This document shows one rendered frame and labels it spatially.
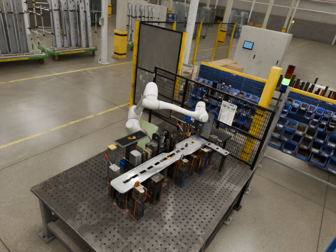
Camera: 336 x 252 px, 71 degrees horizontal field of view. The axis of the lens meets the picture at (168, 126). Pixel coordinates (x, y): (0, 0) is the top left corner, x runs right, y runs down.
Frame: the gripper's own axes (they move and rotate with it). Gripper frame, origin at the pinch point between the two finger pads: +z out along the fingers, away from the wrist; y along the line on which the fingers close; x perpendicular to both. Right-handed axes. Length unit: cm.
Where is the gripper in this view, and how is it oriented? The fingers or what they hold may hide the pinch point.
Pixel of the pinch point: (194, 133)
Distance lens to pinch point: 286.2
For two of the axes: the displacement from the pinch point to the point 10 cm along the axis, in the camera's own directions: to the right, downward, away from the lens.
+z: -1.4, 8.7, 4.8
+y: 7.5, 4.1, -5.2
